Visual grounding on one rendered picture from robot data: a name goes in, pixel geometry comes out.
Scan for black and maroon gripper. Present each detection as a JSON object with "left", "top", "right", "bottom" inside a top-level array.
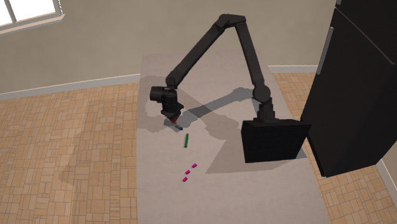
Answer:
[{"left": 161, "top": 102, "right": 184, "bottom": 124}]

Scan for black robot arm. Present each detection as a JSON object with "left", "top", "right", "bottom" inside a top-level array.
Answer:
[{"left": 150, "top": 14, "right": 279, "bottom": 123}]

